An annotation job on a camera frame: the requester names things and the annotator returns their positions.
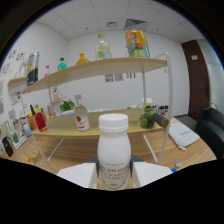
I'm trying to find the green potted plant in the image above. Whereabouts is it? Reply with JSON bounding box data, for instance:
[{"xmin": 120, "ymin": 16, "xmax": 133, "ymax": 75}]
[{"xmin": 59, "ymin": 99, "xmax": 76, "ymax": 113}]

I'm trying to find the white-framed wooden shelf rack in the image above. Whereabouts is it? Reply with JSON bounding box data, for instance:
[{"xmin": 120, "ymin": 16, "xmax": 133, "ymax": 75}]
[{"xmin": 20, "ymin": 51, "xmax": 174, "ymax": 164}]

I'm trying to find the small pink bottle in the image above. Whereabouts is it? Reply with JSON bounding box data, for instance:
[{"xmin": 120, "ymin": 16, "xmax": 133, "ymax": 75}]
[{"xmin": 44, "ymin": 64, "xmax": 52, "ymax": 78}]

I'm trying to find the wooden wall shelf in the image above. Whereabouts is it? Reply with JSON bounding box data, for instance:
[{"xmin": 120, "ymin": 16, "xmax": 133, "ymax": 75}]
[{"xmin": 7, "ymin": 76, "xmax": 28, "ymax": 89}]

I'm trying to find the black bag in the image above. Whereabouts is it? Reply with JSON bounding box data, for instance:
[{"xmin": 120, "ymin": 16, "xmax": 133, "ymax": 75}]
[{"xmin": 1, "ymin": 136, "xmax": 14, "ymax": 158}]

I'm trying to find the yellow cartoon print can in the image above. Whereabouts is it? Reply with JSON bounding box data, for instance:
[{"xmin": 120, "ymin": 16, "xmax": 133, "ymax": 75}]
[{"xmin": 124, "ymin": 29, "xmax": 151, "ymax": 59}]

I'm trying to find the red liquid glass bottle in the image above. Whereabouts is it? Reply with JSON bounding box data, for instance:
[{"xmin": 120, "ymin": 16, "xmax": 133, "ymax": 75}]
[{"xmin": 34, "ymin": 108, "xmax": 48, "ymax": 133}]

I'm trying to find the large black yellow can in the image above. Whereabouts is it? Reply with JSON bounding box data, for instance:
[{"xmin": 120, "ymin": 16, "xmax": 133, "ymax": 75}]
[{"xmin": 25, "ymin": 51, "xmax": 40, "ymax": 88}]

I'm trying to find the green glass jar cork stopper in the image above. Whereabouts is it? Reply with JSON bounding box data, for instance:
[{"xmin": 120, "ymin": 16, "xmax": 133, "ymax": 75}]
[{"xmin": 139, "ymin": 104, "xmax": 170, "ymax": 130}]

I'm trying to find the black chair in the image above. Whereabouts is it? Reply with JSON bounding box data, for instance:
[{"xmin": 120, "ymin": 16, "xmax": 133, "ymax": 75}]
[{"xmin": 195, "ymin": 106, "xmax": 224, "ymax": 159}]

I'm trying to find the teal blue bottle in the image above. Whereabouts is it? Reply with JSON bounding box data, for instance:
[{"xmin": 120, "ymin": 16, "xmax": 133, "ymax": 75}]
[{"xmin": 57, "ymin": 57, "xmax": 68, "ymax": 72}]

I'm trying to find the ceiling air vent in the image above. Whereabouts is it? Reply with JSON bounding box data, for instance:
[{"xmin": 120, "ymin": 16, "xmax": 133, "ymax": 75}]
[{"xmin": 124, "ymin": 18, "xmax": 148, "ymax": 30}]

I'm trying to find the white milk bottle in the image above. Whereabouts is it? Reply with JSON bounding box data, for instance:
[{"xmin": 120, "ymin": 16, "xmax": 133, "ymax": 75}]
[{"xmin": 96, "ymin": 113, "xmax": 132, "ymax": 191}]

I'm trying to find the blue white cup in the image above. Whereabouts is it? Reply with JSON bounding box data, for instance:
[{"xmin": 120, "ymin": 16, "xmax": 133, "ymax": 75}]
[{"xmin": 23, "ymin": 123, "xmax": 33, "ymax": 138}]

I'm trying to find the clear bottle with red label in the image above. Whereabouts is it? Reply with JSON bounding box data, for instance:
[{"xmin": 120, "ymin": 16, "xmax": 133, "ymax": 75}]
[{"xmin": 73, "ymin": 94, "xmax": 91, "ymax": 133}]

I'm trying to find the clear bottle with green cap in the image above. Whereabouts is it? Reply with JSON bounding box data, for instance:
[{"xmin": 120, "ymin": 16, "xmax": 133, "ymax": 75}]
[{"xmin": 95, "ymin": 33, "xmax": 113, "ymax": 61}]

